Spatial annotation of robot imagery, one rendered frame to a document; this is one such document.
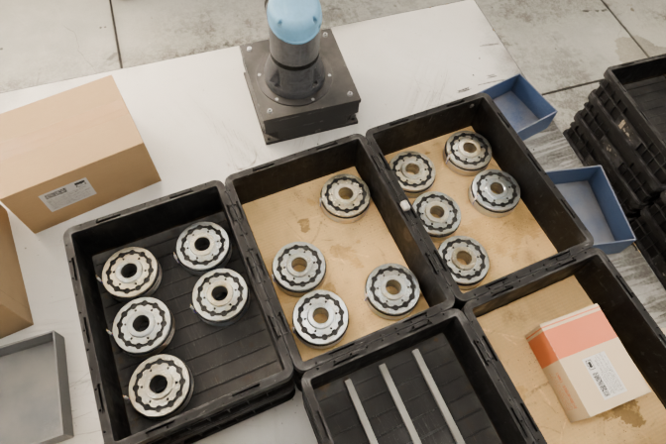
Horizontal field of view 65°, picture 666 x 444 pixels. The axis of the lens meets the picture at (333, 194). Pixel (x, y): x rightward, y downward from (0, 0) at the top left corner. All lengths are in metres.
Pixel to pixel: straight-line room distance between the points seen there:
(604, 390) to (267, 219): 0.68
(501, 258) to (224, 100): 0.81
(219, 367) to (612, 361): 0.68
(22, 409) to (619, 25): 2.89
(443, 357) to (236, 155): 0.69
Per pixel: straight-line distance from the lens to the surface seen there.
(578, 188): 1.44
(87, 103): 1.32
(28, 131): 1.32
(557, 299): 1.13
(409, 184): 1.12
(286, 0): 1.20
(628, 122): 1.89
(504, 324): 1.08
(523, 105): 1.54
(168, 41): 2.67
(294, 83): 1.28
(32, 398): 1.23
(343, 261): 1.06
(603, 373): 1.04
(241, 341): 1.01
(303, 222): 1.09
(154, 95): 1.51
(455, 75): 1.56
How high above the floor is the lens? 1.80
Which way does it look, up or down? 60 degrees down
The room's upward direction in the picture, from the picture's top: 4 degrees clockwise
